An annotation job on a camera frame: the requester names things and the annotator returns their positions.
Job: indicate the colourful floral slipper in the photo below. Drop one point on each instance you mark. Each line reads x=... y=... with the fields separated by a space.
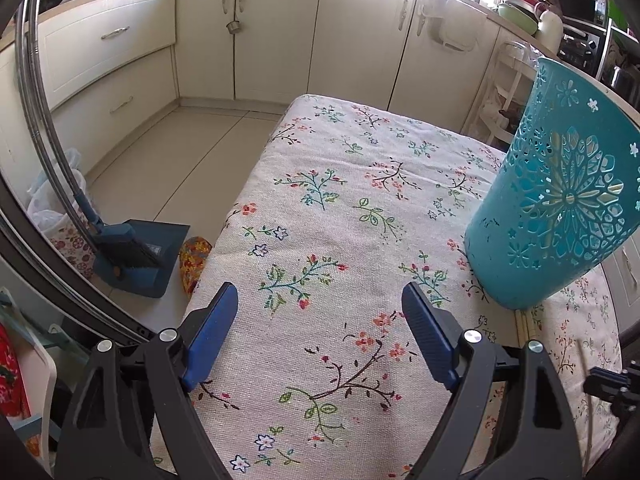
x=194 y=262

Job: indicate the white thermos jug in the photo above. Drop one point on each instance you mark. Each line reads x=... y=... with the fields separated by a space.
x=549 y=32

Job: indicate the blue perforated plastic basket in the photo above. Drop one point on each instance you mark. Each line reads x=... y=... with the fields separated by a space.
x=525 y=220

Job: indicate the white over-door holder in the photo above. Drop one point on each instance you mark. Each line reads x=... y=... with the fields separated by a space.
x=450 y=25

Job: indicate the green bowl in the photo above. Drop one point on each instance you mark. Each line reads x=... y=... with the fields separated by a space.
x=517 y=20

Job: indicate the blue dustpan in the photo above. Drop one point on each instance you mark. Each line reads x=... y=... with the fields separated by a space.
x=160 y=240

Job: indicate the white trolley rack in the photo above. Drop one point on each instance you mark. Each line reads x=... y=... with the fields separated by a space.
x=505 y=75

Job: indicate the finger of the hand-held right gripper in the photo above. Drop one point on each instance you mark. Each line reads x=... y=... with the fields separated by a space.
x=617 y=387

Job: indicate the floral tablecloth table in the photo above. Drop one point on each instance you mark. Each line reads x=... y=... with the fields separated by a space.
x=325 y=240

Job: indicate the bundle of wooden chopsticks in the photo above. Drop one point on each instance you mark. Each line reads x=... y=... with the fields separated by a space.
x=527 y=327

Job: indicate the white plastic bag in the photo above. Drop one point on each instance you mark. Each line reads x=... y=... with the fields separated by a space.
x=47 y=210

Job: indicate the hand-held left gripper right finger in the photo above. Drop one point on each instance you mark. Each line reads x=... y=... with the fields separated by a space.
x=430 y=340

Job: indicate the black toaster oven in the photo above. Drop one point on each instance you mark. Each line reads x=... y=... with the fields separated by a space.
x=582 y=52

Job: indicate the white base cabinets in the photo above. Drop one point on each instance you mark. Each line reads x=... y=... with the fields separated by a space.
x=280 y=35

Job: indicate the black microwave oven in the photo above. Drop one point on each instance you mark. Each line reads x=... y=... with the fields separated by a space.
x=580 y=2

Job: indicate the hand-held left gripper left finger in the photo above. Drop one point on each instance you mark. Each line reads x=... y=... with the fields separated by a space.
x=210 y=340

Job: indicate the red floral bag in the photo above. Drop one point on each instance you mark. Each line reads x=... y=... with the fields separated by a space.
x=75 y=250

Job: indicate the small hanging metal cup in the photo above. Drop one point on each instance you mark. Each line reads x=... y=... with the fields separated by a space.
x=234 y=27

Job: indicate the black cooker pot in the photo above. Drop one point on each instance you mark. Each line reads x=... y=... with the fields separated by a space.
x=625 y=82

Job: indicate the green box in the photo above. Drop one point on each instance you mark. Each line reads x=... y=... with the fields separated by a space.
x=612 y=12

